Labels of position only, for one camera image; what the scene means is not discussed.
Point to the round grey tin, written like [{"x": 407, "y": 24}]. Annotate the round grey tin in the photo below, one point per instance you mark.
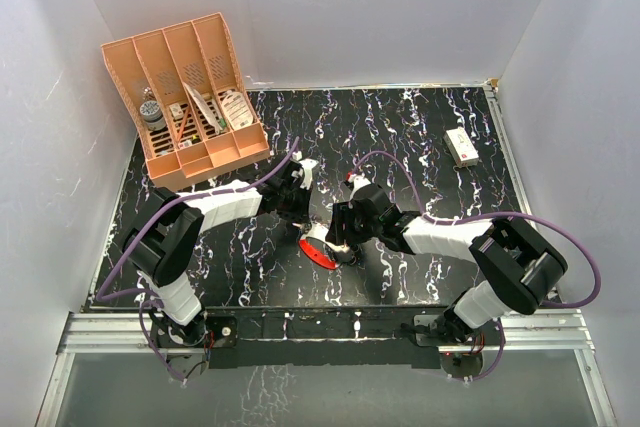
[{"x": 152, "y": 115}]

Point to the small white card box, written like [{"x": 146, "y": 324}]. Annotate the small white card box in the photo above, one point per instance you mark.
[{"x": 176, "y": 111}]

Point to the orange pencil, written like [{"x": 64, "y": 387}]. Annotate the orange pencil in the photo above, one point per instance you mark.
[{"x": 183, "y": 124}]

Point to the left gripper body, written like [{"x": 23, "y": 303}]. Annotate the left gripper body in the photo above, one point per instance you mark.
[{"x": 294, "y": 202}]

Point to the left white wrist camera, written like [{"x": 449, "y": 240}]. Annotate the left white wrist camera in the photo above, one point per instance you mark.
[{"x": 303, "y": 171}]

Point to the white paper packet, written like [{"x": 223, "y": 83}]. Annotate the white paper packet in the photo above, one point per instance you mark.
[{"x": 211, "y": 113}]

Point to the white blister pack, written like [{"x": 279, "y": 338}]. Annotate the white blister pack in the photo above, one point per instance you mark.
[{"x": 236, "y": 109}]

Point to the small white cardboard box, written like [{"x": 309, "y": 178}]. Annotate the small white cardboard box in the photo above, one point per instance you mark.
[{"x": 461, "y": 147}]

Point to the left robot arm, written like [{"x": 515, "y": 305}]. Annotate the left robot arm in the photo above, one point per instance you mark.
[{"x": 163, "y": 254}]

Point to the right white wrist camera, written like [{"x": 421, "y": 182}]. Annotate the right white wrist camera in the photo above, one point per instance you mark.
[{"x": 355, "y": 182}]

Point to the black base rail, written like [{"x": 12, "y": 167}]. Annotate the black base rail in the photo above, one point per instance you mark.
[{"x": 337, "y": 336}]

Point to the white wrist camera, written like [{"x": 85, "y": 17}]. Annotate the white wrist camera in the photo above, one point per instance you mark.
[
  {"x": 355, "y": 182},
  {"x": 303, "y": 171}
]

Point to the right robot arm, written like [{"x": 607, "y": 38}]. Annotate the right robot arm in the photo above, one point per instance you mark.
[{"x": 520, "y": 267}]

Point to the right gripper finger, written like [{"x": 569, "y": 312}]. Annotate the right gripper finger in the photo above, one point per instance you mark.
[
  {"x": 356, "y": 233},
  {"x": 335, "y": 232}
]

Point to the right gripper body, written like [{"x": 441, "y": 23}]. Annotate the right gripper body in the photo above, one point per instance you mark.
[{"x": 355, "y": 208}]

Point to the orange plastic desk organizer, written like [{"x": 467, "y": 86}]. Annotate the orange plastic desk organizer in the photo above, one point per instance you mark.
[{"x": 154, "y": 66}]

